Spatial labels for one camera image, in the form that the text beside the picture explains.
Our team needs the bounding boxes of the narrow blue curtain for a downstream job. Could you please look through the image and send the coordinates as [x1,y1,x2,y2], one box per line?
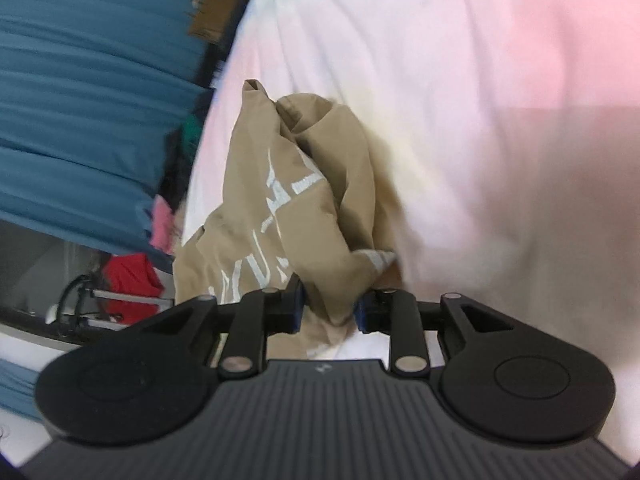
[0,360,47,422]

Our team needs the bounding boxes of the dark framed window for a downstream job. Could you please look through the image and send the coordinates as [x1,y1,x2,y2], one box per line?
[0,220,176,347]

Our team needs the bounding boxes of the brown paper bag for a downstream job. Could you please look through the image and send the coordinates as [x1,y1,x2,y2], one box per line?
[187,0,244,44]

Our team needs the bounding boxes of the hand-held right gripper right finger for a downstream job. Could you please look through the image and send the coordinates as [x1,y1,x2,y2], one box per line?
[354,287,516,377]

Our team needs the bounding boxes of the tan printed t-shirt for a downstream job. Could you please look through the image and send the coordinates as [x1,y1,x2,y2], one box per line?
[172,79,403,361]

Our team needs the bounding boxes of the black cloth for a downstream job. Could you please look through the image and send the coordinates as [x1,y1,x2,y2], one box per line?
[155,90,212,202]

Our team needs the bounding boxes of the red cloth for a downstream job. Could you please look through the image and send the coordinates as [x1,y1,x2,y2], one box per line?
[102,252,166,326]

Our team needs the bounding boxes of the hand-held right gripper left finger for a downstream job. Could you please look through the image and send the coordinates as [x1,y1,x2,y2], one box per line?
[145,274,305,380]

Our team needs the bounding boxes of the pink cloth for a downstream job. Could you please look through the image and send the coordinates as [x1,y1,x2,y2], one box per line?
[150,195,182,256]

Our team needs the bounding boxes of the garment steamer stand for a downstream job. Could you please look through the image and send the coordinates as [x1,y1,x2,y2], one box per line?
[45,272,176,333]

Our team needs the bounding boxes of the wide blue curtain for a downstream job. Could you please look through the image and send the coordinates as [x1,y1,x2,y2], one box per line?
[0,0,223,262]

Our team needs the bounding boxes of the pastel bed sheet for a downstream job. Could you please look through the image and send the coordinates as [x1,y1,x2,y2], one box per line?
[172,0,640,461]

